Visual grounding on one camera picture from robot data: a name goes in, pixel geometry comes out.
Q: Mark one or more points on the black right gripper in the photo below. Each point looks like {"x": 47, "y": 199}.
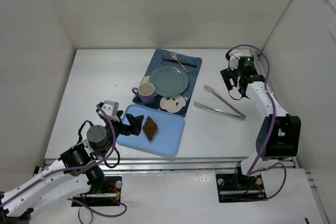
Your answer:
{"x": 227, "y": 77}

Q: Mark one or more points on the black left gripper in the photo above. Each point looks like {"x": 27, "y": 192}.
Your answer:
{"x": 128, "y": 125}

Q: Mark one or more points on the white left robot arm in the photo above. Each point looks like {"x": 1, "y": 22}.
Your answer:
{"x": 75, "y": 172}

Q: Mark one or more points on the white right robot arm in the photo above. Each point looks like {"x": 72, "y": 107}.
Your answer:
{"x": 279, "y": 134}

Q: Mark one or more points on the lavender ceramic mug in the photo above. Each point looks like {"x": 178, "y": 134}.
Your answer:
{"x": 145, "y": 92}

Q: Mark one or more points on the light blue plastic tray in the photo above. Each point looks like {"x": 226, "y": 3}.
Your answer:
{"x": 166, "y": 140}

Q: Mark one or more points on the dark blue bear placemat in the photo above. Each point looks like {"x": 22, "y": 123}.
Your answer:
{"x": 177, "y": 104}

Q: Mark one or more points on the teal green ceramic plate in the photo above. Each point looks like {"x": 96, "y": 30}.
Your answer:
{"x": 169, "y": 81}

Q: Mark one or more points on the silver metal spoon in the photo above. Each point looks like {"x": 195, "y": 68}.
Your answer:
{"x": 175, "y": 58}

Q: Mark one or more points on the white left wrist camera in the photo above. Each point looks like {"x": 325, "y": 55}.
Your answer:
{"x": 109, "y": 110}

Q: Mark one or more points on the aluminium table edge rail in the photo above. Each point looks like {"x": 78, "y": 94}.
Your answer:
{"x": 160, "y": 164}

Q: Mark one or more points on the black handled knife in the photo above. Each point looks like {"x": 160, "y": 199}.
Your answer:
{"x": 182, "y": 62}

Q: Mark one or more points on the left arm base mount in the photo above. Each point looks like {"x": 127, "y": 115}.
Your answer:
{"x": 108, "y": 195}

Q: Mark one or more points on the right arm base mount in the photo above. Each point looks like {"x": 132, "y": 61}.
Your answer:
{"x": 239, "y": 188}

